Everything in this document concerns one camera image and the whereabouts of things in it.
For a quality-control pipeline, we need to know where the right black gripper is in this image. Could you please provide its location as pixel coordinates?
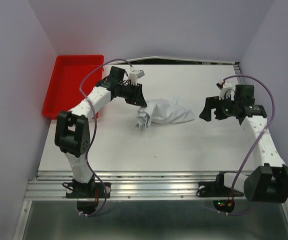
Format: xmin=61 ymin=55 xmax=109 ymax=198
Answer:
xmin=198 ymin=93 xmax=239 ymax=122

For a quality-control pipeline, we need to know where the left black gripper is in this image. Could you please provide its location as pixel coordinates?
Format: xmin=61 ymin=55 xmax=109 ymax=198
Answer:
xmin=117 ymin=82 xmax=147 ymax=107

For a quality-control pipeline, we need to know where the white fabric skirt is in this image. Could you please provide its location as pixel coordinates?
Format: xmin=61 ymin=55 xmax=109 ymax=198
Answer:
xmin=135 ymin=95 xmax=195 ymax=129

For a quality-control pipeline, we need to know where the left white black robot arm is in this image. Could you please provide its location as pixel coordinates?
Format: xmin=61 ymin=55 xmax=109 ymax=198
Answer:
xmin=55 ymin=66 xmax=147 ymax=199

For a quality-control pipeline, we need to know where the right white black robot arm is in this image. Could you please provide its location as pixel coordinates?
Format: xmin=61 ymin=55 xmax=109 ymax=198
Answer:
xmin=199 ymin=82 xmax=288 ymax=203

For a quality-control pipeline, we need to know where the red plastic tray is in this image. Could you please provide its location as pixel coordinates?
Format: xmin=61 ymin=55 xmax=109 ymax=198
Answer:
xmin=42 ymin=54 xmax=104 ymax=120

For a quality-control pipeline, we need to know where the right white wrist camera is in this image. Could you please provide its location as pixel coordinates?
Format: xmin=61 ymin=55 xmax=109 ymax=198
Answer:
xmin=216 ymin=80 xmax=233 ymax=100

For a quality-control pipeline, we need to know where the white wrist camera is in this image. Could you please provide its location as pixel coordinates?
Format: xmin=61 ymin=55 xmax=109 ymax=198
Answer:
xmin=129 ymin=70 xmax=145 ymax=85
xmin=216 ymin=80 xmax=233 ymax=100

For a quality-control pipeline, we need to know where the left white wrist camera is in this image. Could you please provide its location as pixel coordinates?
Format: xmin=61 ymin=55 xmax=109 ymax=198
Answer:
xmin=129 ymin=70 xmax=145 ymax=85

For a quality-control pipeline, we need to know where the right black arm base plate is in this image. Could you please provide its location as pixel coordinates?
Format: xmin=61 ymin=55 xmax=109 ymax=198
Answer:
xmin=196 ymin=181 xmax=244 ymax=198

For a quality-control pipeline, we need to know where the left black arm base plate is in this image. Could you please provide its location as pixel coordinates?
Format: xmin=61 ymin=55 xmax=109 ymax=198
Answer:
xmin=62 ymin=181 xmax=111 ymax=199

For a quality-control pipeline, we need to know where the aluminium front rail frame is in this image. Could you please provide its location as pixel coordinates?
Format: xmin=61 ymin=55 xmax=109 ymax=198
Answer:
xmin=23 ymin=170 xmax=288 ymax=202

